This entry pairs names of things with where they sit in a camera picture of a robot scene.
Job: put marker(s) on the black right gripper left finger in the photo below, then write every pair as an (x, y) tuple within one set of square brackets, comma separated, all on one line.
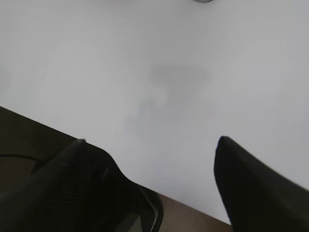
[(80, 190)]

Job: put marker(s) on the dark grey ceramic mug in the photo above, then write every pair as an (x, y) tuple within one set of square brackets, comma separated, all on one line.
[(203, 1)]

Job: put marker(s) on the black chair edge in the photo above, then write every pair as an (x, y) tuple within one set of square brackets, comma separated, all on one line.
[(143, 214)]

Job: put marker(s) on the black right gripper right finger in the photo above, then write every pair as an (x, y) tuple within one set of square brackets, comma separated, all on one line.
[(257, 198)]

